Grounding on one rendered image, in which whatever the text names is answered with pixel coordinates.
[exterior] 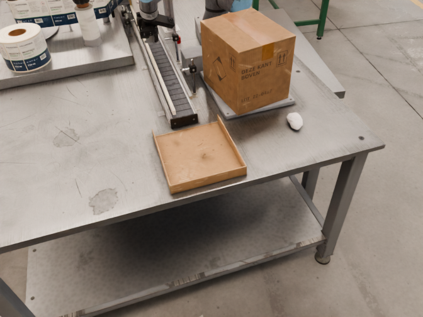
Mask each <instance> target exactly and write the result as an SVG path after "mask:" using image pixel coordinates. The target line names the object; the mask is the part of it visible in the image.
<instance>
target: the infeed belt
mask: <svg viewBox="0 0 423 317"><path fill-rule="evenodd" d="M142 42H143V44H144V41H143V39H142ZM148 45H149V48H150V51H151V52H152V55H153V57H154V60H155V62H156V64H157V67H158V69H159V72H160V74H161V77H162V80H163V81H164V84H165V86H166V89H167V91H168V93H169V96H170V98H171V101H172V103H173V106H174V108H175V110H176V114H175V115H173V114H172V111H171V109H170V107H169V104H168V102H167V99H166V96H165V94H164V91H163V89H162V86H161V83H160V82H159V79H158V76H157V74H156V72H155V69H154V66H153V64H152V61H151V59H150V57H149V59H150V62H151V64H152V67H153V70H154V72H155V75H156V77H157V80H158V82H159V85H160V87H161V90H162V93H163V95H164V97H165V100H166V103H167V105H168V107H169V110H170V112H171V115H172V118H173V119H176V118H182V117H185V116H190V115H194V112H193V110H192V108H191V106H190V103H189V101H188V99H187V97H186V95H185V93H184V91H183V88H182V87H181V85H180V83H179V80H178V78H177V76H176V74H175V72H174V69H173V67H172V65H171V63H170V61H169V59H168V57H167V55H166V53H165V51H164V49H163V46H162V44H161V42H160V40H158V42H157V43H156V44H153V43H148ZM144 47H145V44H144ZM145 49H146V47H145ZM146 52H147V55H148V56H149V54H148V51H147V49H146Z"/></svg>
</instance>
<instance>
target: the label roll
mask: <svg viewBox="0 0 423 317"><path fill-rule="evenodd" d="M0 52H1V55H2V56H3V59H4V61H5V63H6V65H7V67H8V69H9V70H10V71H12V72H31V71H34V70H37V69H40V68H42V67H44V66H46V65H47V64H48V63H49V62H50V61H51V59H52V57H51V54H50V52H49V49H48V47H47V43H46V41H45V39H44V36H43V33H42V30H41V28H40V26H39V25H37V24H34V23H18V24H15V25H10V26H7V27H5V28H2V29H1V30H0Z"/></svg>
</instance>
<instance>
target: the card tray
mask: <svg viewBox="0 0 423 317"><path fill-rule="evenodd" d="M217 120H218V121H217V122H214V123H209V124H206V125H201V126H195V127H192V128H187V129H184V130H179V131H174V132H170V133H166V134H162V135H157V136H155V135H154V131H153V129H152V134H153V137H154V141H155V145H156V147H157V151H158V154H159V157H160V160H161V164H162V167H163V169H164V173H165V176H166V179H167V183H168V186H169V189H170V192H171V194H175V193H177V192H182V191H187V190H189V189H194V188H197V187H201V186H205V185H209V184H213V183H216V182H220V181H224V180H227V179H232V178H235V177H239V176H242V175H247V166H246V164H245V162H244V160H243V158H242V156H241V155H240V153H239V151H238V149H237V147H236V146H235V143H234V142H233V140H232V138H231V136H230V135H229V133H228V131H227V129H226V127H225V125H224V124H223V122H222V120H221V118H220V117H219V115H218V114H217Z"/></svg>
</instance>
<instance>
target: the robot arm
mask: <svg viewBox="0 0 423 317"><path fill-rule="evenodd" d="M160 1H162V0H138V3H139V10H140V12H137V13H136V14H137V26H138V27H139V30H140V38H141V39H143V38H149V39H147V40H145V41H144V42H145V43H153V44H156V43H157V42H158V40H159V38H158V34H159V30H158V27H157V26H158V25H159V26H163V27H166V28H171V29H172V28H173V27H174V26H175V24H174V20H173V18H172V17H168V16H164V15H162V14H158V3H159V2H160ZM251 4H252V0H205V13H204V15H203V19H202V20H205V19H210V18H214V17H217V16H221V15H223V14H227V13H228V12H230V13H231V12H233V13H234V12H237V11H241V10H244V9H249V8H250V6H251Z"/></svg>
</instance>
